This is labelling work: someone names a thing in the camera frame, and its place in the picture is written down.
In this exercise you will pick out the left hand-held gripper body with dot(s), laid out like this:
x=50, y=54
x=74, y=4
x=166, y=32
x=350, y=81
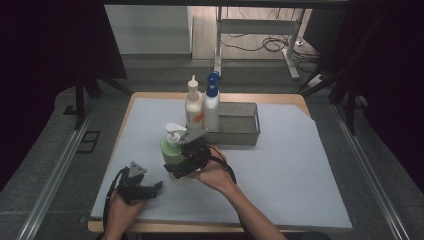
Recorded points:
x=131, y=186

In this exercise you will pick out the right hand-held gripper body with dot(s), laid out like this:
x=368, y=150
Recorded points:
x=196, y=153

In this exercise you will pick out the green pump bottle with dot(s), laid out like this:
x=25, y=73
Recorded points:
x=168, y=151

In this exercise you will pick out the white spray bottle blue head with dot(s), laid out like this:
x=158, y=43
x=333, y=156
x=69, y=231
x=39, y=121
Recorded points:
x=211, y=110

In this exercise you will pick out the cream bottle with orange label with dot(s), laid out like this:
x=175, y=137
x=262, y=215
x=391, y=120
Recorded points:
x=193, y=106

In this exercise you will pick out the grey metal mesh basket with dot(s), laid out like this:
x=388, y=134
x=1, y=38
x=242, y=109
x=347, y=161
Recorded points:
x=238, y=125

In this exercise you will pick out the person's left hand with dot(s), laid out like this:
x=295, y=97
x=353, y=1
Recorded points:
x=120, y=213

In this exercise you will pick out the person's right hand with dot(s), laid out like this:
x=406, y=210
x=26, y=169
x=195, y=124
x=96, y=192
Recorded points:
x=216, y=175

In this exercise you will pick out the wooden table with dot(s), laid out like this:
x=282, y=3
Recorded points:
x=273, y=97

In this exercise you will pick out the light blue table mat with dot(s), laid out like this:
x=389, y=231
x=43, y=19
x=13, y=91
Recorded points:
x=293, y=180

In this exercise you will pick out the black metal stand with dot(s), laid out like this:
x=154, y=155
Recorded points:
x=79, y=100
x=350, y=106

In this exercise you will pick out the white panel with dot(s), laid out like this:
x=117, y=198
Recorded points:
x=146, y=30

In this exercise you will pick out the white power strip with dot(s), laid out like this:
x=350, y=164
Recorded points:
x=316, y=81

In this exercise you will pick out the dark curtain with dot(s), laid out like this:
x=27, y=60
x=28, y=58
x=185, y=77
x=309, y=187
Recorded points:
x=396, y=83
x=40, y=66

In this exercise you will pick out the aluminium floor rail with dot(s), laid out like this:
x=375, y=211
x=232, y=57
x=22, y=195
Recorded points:
x=366, y=173
x=53, y=186

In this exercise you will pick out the white metal desk frame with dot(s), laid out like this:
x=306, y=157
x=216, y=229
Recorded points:
x=256, y=26

